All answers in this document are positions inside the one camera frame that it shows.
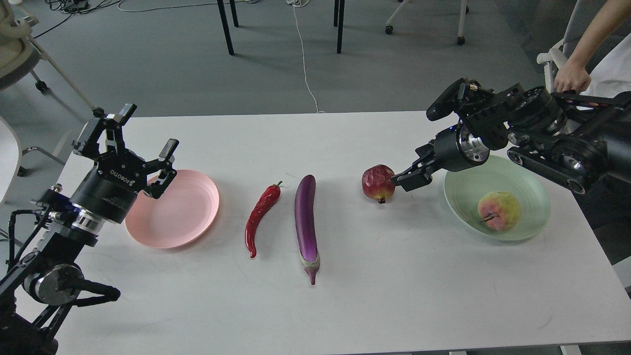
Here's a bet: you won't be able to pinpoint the white cable on floor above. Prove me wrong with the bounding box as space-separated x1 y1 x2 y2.
287 0 327 114

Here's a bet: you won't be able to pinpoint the white round table edge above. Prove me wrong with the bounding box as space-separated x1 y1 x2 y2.
0 116 66 208

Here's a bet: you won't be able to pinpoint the white chair base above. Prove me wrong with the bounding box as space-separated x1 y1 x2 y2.
384 0 469 47

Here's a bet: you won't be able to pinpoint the black table legs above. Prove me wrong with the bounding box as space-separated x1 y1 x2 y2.
333 0 346 54
216 0 239 56

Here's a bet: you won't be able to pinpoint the grey office chair right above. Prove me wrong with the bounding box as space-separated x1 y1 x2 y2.
537 0 603 93

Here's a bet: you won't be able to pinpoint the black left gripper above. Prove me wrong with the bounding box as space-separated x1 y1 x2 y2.
70 104 179 224

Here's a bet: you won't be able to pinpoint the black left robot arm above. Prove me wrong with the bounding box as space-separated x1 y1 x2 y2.
0 104 179 355

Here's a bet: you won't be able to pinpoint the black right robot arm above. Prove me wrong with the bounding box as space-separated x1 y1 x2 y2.
391 78 631 195

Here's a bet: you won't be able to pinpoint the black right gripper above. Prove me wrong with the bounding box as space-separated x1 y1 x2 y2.
391 126 491 192

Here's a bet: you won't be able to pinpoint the person's forearm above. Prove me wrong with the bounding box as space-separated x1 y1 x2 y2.
566 0 631 68

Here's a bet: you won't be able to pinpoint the black cables on floor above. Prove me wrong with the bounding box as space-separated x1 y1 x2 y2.
32 0 257 40

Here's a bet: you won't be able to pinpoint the black table legs left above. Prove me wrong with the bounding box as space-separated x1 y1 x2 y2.
216 0 239 56

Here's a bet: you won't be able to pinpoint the black table legs middle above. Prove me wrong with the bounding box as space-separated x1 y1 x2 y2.
333 0 346 54

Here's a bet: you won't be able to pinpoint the beige office chair left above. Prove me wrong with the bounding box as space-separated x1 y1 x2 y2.
0 0 105 117

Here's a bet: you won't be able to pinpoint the green plate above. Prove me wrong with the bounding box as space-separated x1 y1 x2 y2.
443 155 550 242

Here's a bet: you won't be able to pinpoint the yellow pink peach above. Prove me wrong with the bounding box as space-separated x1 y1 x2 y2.
477 191 522 231

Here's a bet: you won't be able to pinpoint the person's hand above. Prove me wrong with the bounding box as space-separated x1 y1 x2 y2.
553 61 592 94

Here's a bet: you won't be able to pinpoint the red chili pepper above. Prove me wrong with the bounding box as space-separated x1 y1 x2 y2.
244 180 282 258

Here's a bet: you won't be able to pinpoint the dark red pomegranate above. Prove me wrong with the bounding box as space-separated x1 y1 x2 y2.
361 164 396 204

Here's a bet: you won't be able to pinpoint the purple eggplant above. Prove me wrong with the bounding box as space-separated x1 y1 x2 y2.
294 175 320 285

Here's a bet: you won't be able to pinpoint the pink plate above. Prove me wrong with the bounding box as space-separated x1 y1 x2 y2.
124 170 219 249

